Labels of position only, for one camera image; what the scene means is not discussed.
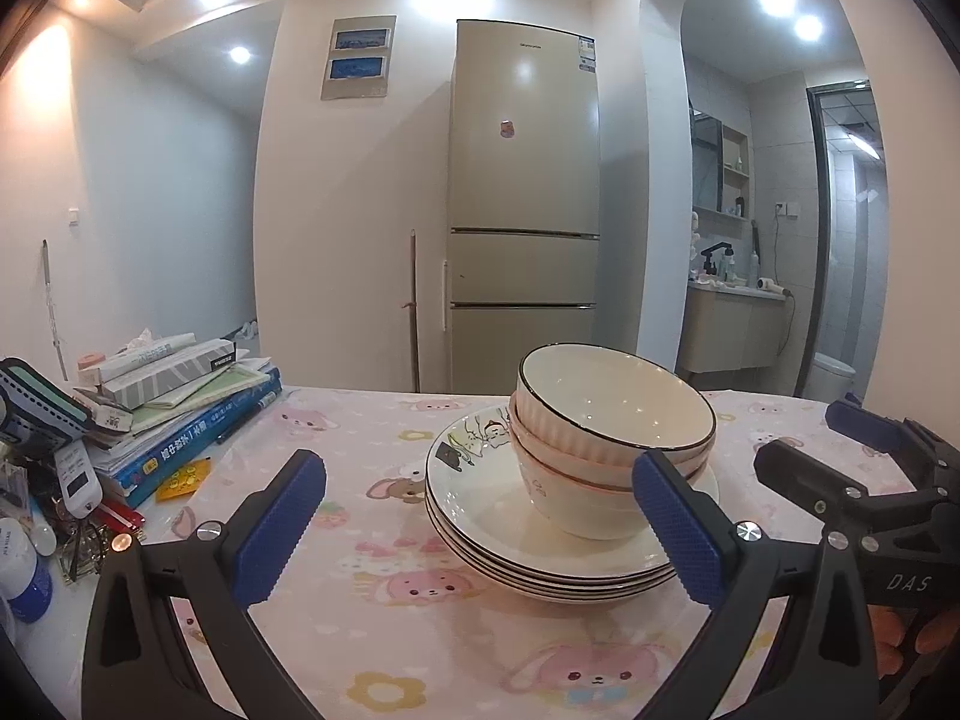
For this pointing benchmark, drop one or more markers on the green notebook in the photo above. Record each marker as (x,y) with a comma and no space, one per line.
(210,394)

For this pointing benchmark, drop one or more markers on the pink cartoon print tablecloth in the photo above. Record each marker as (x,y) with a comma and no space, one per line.
(375,615)

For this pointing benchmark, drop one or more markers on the small red tool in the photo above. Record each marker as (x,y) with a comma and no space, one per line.
(120,514)

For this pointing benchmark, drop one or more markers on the white hair dryer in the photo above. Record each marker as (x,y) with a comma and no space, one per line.
(771,285)

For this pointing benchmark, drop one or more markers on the pink rabbit print bowl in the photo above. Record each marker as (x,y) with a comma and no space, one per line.
(577,510)

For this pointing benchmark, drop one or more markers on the blue thick book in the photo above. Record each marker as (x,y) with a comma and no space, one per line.
(195,435)

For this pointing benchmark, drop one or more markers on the pink tape roll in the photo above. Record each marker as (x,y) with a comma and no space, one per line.
(91,361)

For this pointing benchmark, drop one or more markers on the dark framed glass door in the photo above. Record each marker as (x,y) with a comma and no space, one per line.
(814,240)

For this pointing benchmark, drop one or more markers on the small white gadget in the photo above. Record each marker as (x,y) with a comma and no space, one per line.
(77,480)

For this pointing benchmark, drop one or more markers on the thin metal rod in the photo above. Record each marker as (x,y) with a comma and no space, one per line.
(52,307)

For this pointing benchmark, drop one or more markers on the black pen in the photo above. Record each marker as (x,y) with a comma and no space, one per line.
(247,416)

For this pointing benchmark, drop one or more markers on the thin frame glasses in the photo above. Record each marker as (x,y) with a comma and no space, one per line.
(82,551)

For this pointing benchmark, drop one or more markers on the beige bathroom vanity cabinet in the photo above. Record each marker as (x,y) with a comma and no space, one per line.
(720,330)

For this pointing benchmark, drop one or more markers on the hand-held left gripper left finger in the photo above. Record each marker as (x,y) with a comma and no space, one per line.
(277,525)

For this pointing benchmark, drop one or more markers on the white toilet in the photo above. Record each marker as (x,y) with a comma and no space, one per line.
(832,375)

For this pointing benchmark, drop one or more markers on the bathroom mirror cabinet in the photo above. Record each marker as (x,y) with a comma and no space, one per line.
(720,165)

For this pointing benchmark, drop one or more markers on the white long box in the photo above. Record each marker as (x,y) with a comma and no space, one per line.
(146,356)

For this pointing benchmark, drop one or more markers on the grey striped long box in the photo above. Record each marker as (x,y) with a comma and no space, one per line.
(172,379)

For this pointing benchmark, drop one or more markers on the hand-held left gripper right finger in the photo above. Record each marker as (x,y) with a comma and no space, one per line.
(679,532)

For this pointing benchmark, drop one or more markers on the white ribbed bowl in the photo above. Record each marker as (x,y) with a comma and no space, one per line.
(615,397)

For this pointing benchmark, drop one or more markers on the white cartoon print plate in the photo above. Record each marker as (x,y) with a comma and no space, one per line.
(540,597)
(487,568)
(480,480)

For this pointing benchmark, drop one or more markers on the black faucet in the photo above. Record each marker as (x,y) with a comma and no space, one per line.
(712,259)

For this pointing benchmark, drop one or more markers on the person's right hand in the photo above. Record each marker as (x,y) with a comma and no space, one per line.
(922,634)

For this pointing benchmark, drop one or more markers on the beige three-door fridge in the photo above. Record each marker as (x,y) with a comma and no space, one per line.
(525,202)

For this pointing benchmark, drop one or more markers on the white fridge label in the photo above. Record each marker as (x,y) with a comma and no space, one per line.
(587,56)

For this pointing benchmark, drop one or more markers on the white bottle with blue label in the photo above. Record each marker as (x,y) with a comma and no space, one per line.
(26,577)

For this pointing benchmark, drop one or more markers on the wall panel with blue pictures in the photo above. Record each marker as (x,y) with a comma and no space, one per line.
(360,60)

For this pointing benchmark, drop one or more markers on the pink fridge magnet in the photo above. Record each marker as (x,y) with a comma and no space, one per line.
(508,127)

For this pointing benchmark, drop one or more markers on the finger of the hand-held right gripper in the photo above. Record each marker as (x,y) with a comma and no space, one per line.
(862,424)
(795,476)

